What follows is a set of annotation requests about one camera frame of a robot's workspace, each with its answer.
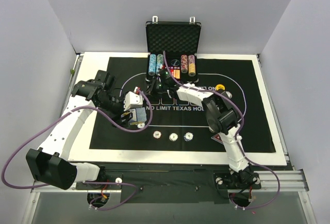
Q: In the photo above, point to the black aluminium poker case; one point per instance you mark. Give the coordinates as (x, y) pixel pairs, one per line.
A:
(173, 39)

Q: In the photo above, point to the grey chip stack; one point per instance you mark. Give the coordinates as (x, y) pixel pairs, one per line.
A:
(173, 137)

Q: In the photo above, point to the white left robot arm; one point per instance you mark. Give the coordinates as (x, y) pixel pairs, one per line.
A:
(49, 163)

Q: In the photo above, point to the blue chip stack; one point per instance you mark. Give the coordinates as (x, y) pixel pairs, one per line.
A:
(188, 136)

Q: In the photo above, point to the yellow big blind button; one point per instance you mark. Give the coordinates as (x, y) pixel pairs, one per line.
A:
(220, 87)

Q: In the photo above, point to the red playing card box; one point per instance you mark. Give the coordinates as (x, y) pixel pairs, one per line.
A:
(175, 71)

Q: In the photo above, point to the black poker felt mat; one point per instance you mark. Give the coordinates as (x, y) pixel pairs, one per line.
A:
(174, 116)

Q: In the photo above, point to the black dealer button in case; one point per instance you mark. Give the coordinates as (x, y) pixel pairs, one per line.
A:
(175, 62)

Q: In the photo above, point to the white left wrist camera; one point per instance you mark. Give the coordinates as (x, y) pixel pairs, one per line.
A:
(132, 100)

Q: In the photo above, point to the light blue chip row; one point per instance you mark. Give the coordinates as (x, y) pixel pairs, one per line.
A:
(152, 64)

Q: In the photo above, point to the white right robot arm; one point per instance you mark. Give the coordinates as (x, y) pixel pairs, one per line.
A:
(222, 115)

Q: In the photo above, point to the aluminium front rail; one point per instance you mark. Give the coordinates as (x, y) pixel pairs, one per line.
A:
(284, 180)

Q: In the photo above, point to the red triangular dealer marker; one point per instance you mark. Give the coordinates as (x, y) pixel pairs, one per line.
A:
(217, 138)

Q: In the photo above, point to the green grey chip row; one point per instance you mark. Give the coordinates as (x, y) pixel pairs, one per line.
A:
(159, 63)

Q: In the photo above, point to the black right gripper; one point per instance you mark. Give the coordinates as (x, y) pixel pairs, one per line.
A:
(157, 85)

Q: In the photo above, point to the red chip stack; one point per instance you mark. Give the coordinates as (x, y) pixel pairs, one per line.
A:
(157, 134)

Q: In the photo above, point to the dark red chip row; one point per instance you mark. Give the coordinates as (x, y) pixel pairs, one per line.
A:
(184, 64)

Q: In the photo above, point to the blue playing card deck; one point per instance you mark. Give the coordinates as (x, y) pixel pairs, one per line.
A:
(138, 116)

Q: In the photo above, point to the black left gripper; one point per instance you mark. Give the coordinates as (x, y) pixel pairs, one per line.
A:
(125, 117)

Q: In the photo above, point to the purple and orange chip row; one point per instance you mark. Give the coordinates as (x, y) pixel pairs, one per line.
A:
(191, 65)

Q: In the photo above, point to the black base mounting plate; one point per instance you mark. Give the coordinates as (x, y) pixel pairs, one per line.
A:
(132, 194)

